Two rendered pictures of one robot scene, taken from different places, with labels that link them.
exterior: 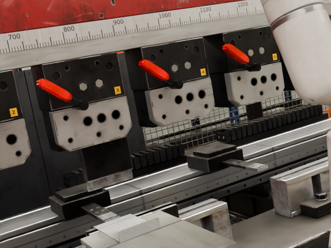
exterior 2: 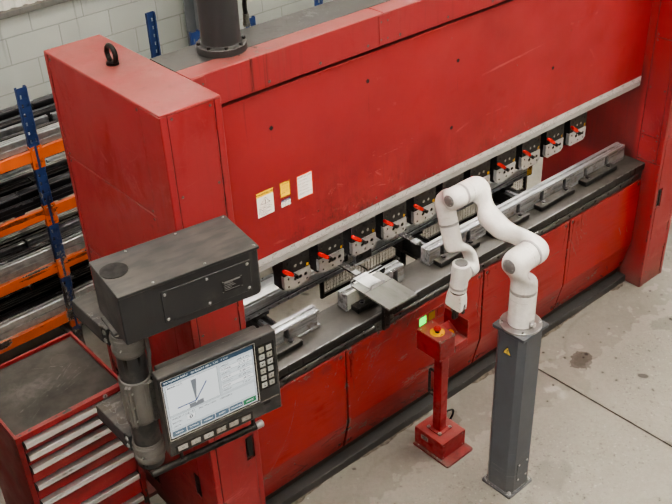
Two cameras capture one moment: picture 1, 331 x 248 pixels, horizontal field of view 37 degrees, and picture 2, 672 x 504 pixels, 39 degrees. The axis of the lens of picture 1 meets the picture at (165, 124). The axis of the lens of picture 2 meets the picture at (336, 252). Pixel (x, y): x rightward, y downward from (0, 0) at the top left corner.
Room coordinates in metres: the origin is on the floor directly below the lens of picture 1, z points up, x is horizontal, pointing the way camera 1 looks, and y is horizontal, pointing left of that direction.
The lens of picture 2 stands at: (-2.70, 1.00, 3.63)
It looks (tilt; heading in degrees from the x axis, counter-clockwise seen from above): 33 degrees down; 349
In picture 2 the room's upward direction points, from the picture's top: 3 degrees counter-clockwise
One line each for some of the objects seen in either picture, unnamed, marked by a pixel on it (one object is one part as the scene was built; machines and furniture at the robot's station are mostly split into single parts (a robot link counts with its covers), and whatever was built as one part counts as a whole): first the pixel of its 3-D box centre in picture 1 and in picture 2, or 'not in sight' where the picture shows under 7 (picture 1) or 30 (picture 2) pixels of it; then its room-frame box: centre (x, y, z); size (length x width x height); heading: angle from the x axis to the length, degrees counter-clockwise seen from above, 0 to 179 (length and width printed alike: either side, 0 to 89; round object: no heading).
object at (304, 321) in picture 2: not in sight; (274, 337); (0.72, 0.62, 0.92); 0.50 x 0.06 x 0.10; 118
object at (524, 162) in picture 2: not in sight; (525, 150); (1.52, -0.91, 1.26); 0.15 x 0.09 x 0.17; 118
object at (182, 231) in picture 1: (152, 242); (383, 290); (0.84, 0.06, 1.00); 0.26 x 0.18 x 0.01; 28
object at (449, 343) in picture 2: not in sight; (442, 332); (0.76, -0.21, 0.75); 0.20 x 0.16 x 0.18; 119
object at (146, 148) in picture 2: not in sight; (168, 320); (0.67, 1.07, 1.15); 0.85 x 0.25 x 2.30; 28
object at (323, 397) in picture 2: not in sight; (458, 320); (1.24, -0.47, 0.41); 3.00 x 0.21 x 0.83; 118
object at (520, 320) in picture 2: not in sight; (522, 306); (0.43, -0.46, 1.09); 0.19 x 0.19 x 0.18
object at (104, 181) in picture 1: (106, 162); (362, 254); (0.97, 0.13, 1.13); 0.10 x 0.02 x 0.10; 118
